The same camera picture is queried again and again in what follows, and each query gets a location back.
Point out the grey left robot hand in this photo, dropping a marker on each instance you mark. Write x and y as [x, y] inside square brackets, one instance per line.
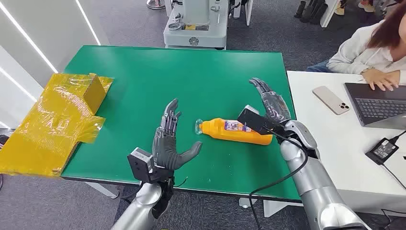
[165, 152]

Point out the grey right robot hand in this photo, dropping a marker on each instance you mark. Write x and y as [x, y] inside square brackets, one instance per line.
[276, 106]

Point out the orange plastic bottle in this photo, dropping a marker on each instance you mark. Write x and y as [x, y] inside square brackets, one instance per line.
[234, 131]

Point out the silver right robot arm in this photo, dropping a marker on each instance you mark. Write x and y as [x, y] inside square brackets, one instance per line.
[317, 187]

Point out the beige smartphone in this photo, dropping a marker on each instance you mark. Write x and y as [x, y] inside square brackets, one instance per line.
[330, 100]

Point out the slanted white table leg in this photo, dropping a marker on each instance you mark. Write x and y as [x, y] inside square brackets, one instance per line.
[103, 189]

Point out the person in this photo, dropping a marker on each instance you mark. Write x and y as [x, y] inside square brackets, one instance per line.
[355, 54]

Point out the small white table foot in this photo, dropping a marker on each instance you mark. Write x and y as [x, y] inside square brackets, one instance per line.
[247, 202]

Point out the white stand legs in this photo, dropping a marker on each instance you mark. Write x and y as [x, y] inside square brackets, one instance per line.
[248, 11]

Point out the dark grey laptop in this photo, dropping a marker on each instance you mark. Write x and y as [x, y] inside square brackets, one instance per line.
[377, 106]

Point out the wide white table leg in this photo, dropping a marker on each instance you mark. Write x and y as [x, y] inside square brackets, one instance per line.
[274, 209]

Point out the white furniture panel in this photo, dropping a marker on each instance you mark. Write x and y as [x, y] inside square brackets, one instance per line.
[328, 12]

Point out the person's hand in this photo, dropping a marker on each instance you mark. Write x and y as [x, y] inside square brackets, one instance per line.
[380, 77]

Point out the pale grey machine base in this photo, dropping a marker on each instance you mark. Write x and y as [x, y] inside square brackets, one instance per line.
[196, 31]

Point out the black power adapter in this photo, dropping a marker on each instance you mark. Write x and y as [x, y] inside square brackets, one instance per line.
[382, 150]

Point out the beige shoe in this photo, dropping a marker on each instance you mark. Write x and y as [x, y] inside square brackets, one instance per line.
[340, 9]

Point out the yellow taped cardboard box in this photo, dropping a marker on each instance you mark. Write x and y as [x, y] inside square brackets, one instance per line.
[50, 127]

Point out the white and orange shoe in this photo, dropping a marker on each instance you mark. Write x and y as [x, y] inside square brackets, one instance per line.
[367, 6]

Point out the round metal stand base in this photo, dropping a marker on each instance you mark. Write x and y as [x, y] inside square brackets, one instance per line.
[155, 3]

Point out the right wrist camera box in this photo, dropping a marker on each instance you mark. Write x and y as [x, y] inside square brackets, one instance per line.
[257, 122]

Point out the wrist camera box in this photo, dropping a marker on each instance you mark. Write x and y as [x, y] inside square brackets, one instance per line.
[139, 163]
[257, 122]

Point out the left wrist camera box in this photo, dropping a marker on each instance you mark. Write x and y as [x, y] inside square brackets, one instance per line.
[139, 163]

